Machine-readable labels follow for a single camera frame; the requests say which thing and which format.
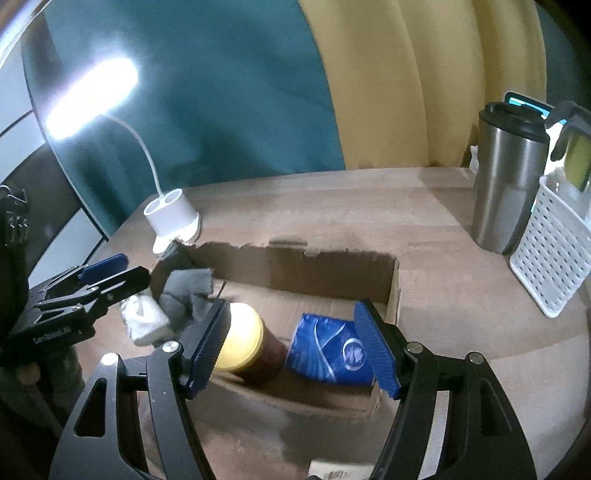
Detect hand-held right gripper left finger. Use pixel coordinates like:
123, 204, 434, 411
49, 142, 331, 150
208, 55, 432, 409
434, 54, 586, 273
48, 299, 232, 480

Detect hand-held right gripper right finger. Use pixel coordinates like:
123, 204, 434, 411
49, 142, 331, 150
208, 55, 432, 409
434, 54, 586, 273
353, 299, 539, 480

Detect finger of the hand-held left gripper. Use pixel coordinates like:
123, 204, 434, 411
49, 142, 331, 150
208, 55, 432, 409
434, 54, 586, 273
33, 266, 151, 326
28, 253, 129, 301

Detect cardboard box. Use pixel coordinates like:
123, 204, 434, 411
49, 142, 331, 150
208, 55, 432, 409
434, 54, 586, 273
150, 240, 403, 419

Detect white gooseneck desk lamp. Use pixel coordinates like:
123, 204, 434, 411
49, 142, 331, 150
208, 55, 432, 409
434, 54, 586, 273
44, 58, 202, 256

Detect white perforated plastic basket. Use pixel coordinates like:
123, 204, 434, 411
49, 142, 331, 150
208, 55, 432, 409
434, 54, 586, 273
509, 174, 591, 319

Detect black binder clips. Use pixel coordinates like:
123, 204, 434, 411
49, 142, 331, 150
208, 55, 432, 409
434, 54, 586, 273
0, 185, 29, 246

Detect black and yellow brush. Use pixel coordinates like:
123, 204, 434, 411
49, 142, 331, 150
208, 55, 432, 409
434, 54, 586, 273
547, 100, 591, 193

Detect grey cloth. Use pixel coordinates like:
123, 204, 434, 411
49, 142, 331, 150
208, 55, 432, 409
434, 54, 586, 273
159, 268, 218, 334

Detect blue patterned packet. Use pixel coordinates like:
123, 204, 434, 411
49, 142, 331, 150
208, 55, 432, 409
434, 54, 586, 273
284, 313, 376, 387

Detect stainless steel tumbler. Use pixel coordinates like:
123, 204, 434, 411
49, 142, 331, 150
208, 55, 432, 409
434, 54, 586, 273
471, 102, 553, 256

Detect teal curtain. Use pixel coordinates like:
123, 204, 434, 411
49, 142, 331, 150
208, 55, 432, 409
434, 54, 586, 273
22, 0, 348, 241

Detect yellow curtain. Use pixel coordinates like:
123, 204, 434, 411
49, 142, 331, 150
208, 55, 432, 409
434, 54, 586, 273
299, 0, 549, 169

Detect white crumpled cloth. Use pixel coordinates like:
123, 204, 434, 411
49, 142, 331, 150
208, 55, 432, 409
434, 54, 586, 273
119, 295, 174, 348

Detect yellow-lid brown jar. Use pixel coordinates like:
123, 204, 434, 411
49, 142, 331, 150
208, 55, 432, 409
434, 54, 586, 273
215, 302, 288, 387

